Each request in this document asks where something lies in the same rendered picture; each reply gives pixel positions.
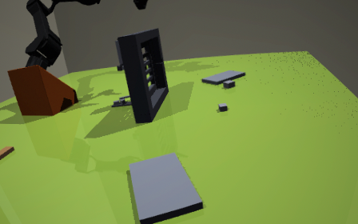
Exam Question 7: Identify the brown flat bar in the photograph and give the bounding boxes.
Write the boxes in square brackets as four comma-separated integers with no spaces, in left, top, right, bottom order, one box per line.
[0,146,14,160]

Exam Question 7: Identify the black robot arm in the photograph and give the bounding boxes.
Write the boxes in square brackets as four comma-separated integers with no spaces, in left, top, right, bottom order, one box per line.
[25,0,101,70]

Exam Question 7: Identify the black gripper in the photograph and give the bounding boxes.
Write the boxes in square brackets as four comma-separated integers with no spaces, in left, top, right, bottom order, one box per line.
[133,0,148,10]

